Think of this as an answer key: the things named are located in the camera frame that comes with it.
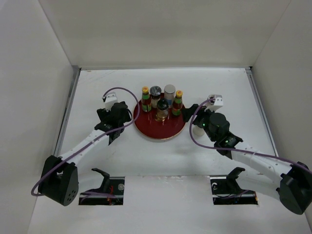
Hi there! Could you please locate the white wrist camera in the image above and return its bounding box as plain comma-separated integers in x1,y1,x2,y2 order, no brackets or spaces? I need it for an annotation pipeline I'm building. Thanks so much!
205,94,223,112
102,92,117,111

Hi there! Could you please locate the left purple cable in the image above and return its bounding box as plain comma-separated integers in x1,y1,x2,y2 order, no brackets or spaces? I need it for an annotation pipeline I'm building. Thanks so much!
31,87,141,197

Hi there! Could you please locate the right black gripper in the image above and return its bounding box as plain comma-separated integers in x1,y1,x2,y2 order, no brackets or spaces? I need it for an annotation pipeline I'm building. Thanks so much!
181,104,218,142

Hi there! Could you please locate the ketchup bottle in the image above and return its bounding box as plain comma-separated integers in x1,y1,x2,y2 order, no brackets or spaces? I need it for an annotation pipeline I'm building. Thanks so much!
172,90,183,116
141,86,152,112

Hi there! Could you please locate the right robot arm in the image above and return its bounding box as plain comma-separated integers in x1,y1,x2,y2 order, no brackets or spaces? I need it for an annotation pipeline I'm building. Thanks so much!
182,104,312,215

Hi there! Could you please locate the red round tray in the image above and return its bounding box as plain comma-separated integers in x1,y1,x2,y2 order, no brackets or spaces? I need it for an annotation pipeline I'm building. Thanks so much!
133,100,185,140

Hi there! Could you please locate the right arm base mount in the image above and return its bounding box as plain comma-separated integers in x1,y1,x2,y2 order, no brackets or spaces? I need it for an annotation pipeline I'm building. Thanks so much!
210,167,258,205

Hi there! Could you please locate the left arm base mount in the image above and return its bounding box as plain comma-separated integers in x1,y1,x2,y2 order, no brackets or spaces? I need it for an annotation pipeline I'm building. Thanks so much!
78,168,125,206

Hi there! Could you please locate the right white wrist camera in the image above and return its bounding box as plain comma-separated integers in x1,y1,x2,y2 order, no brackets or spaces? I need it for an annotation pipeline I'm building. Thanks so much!
205,94,223,112

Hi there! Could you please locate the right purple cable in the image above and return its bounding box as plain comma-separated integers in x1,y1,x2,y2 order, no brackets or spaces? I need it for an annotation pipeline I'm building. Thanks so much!
189,97,312,175

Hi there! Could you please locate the silver-lid spice shaker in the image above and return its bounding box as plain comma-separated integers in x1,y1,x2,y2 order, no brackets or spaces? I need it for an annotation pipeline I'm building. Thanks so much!
150,86,161,108

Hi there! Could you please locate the tall pearl jar blue label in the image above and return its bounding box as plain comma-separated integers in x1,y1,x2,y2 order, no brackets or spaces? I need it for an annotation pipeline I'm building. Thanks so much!
164,84,176,108

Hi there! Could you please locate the purple cable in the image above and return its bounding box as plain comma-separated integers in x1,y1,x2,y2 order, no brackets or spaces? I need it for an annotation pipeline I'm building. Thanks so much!
31,87,141,197
189,97,312,175

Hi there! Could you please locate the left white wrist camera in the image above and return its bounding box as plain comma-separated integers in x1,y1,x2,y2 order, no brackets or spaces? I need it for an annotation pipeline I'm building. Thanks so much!
102,92,117,111

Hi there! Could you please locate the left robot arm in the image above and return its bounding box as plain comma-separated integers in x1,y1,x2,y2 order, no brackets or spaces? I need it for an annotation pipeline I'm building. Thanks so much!
38,101,132,206

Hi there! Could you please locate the black-lid shaker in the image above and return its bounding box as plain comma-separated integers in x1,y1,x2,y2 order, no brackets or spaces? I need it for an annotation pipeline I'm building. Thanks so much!
156,98,169,121
193,126,205,137

